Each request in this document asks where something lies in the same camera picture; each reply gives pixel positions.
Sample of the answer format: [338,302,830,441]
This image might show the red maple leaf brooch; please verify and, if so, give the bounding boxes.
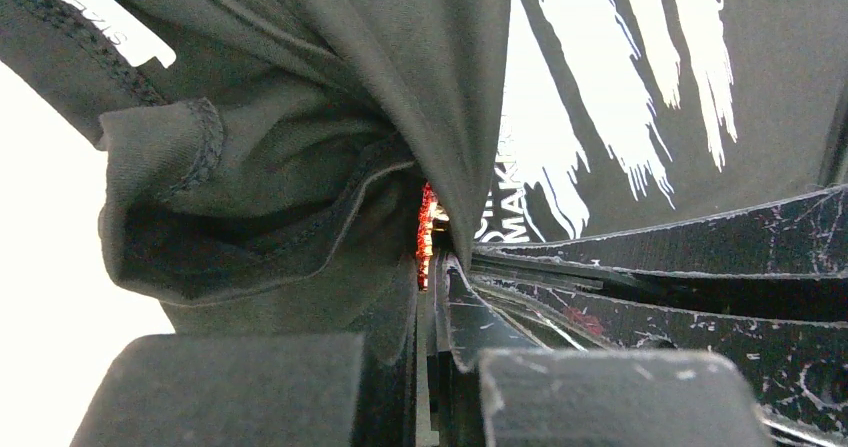
[415,183,449,292]

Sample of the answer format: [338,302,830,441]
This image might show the black printed t-shirt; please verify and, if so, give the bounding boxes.
[0,0,848,366]

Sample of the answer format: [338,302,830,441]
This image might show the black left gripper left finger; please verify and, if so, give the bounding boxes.
[72,255,417,446]

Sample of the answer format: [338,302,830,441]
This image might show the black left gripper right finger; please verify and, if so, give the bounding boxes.
[433,253,771,446]

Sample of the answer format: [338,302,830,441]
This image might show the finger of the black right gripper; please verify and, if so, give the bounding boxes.
[473,185,847,280]
[471,274,847,446]

